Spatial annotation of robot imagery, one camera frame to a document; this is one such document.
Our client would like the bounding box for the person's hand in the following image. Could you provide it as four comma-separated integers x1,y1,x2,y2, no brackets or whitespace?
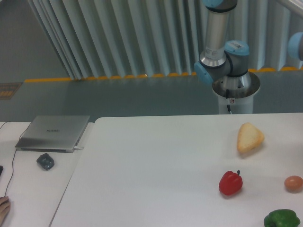
0,196,11,224

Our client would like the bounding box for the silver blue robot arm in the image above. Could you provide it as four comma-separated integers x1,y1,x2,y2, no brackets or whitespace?
194,0,303,84

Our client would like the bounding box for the red bell pepper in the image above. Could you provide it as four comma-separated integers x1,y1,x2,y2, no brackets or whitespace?
219,170,243,196

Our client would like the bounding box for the green bell pepper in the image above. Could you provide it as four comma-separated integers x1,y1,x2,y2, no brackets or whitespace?
264,209,301,227

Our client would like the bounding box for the black device at edge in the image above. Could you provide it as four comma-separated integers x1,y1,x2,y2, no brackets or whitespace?
0,166,4,176

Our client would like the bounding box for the small dark grey tray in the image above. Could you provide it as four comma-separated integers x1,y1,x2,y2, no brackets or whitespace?
36,153,55,171

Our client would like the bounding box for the silver Huawei laptop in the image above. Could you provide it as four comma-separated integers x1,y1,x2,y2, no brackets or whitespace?
15,115,89,152

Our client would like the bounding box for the white folded partition screen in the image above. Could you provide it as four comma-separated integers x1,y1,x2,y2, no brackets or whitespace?
29,0,303,79

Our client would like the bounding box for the yellow bread wedge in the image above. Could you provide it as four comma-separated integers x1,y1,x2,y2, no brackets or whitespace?
237,122,265,153

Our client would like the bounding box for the brown egg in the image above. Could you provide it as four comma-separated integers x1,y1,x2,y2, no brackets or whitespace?
284,175,303,192

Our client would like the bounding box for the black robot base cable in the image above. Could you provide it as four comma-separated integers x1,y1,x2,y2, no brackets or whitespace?
225,88,233,115

